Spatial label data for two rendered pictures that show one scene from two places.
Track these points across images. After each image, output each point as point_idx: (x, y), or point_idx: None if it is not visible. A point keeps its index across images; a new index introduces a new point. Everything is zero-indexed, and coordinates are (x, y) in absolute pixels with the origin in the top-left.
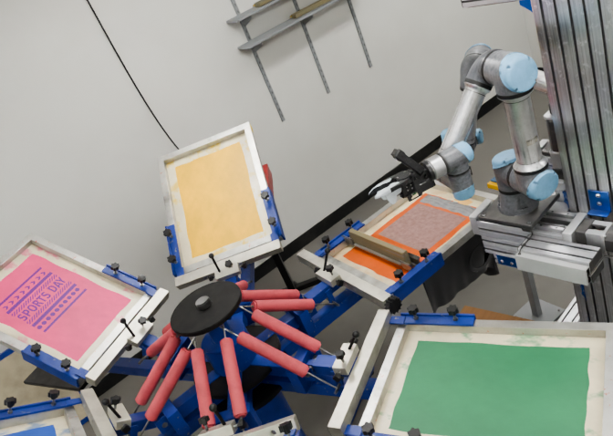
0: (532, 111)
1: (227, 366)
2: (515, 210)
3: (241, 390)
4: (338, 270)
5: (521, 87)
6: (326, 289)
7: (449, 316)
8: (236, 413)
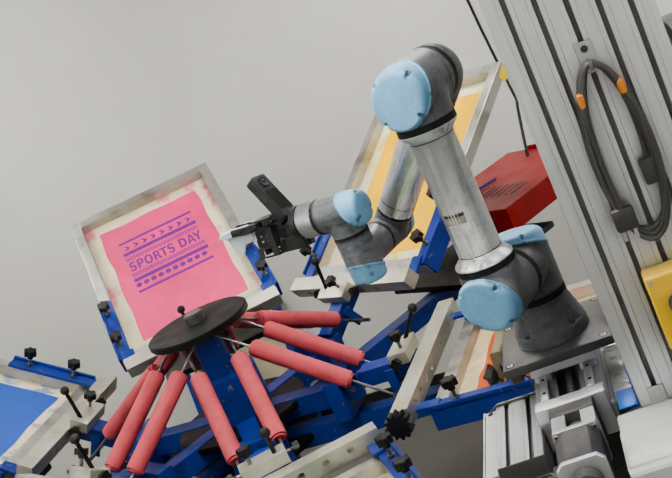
0: (446, 168)
1: (155, 406)
2: (518, 337)
3: (149, 442)
4: (427, 346)
5: (393, 122)
6: (388, 367)
7: (412, 472)
8: (127, 465)
